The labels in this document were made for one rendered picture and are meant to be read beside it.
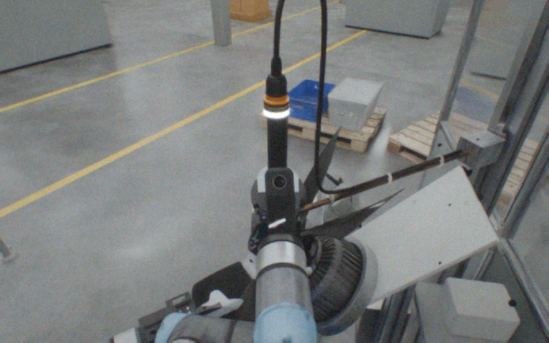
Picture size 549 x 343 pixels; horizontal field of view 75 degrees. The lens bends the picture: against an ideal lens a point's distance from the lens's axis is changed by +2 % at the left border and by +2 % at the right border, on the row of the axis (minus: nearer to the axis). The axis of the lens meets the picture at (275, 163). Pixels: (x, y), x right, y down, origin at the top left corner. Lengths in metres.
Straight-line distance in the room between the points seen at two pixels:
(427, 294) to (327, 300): 0.49
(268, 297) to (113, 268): 2.22
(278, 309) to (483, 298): 0.88
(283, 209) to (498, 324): 0.85
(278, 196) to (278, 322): 0.19
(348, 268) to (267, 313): 0.51
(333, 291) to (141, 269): 1.83
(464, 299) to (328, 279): 0.46
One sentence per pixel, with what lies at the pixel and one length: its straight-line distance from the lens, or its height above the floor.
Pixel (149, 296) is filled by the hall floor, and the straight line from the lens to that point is 2.42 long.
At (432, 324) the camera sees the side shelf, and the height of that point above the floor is 0.86.
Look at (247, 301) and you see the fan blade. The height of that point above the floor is 1.19.
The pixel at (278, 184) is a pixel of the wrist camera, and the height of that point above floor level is 1.55.
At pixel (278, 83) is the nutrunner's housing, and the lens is 0.57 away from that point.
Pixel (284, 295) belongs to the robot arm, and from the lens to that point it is 0.47.
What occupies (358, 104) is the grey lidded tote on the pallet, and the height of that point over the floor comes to 0.46.
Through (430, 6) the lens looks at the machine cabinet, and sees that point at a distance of 7.66.
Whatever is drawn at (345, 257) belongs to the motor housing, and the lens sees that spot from 0.94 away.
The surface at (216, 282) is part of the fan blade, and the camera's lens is 1.07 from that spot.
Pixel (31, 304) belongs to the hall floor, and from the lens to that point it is 2.69.
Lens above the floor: 1.88
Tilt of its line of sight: 34 degrees down
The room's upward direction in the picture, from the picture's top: straight up
